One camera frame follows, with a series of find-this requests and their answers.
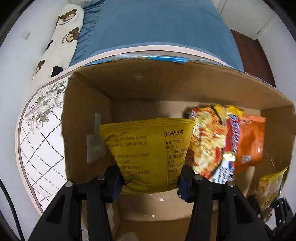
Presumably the orange sunflower seed packet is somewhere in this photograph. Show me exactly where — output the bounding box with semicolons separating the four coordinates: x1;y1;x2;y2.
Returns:
234;115;265;174

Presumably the yellow snack packet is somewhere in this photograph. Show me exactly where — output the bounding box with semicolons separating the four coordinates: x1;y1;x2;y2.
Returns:
253;167;288;211

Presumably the blue bed sheet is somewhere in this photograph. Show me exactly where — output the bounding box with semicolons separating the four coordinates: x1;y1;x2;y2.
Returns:
70;1;244;70

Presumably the white door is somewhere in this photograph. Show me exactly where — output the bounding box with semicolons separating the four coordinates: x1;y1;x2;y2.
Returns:
211;0;273;40

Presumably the yellow hotpot seasoning packet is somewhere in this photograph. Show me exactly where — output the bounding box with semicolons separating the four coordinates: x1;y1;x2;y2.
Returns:
99;118;195;194

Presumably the open cardboard box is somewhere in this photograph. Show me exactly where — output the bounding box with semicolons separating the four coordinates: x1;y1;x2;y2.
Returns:
50;58;295;240

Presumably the yellow red noodle packet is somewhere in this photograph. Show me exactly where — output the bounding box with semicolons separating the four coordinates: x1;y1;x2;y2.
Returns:
188;105;243;184

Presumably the bear print long pillow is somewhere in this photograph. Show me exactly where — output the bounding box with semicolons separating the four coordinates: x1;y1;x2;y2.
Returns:
33;4;84;83

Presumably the wall switch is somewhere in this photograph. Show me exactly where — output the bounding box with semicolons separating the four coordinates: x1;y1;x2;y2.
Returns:
21;32;30;40

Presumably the black cable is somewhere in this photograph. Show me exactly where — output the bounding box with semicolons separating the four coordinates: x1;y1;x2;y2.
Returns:
0;178;26;241

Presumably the white patterned quilt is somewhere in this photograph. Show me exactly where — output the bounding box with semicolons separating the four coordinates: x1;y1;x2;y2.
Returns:
15;45;227;214

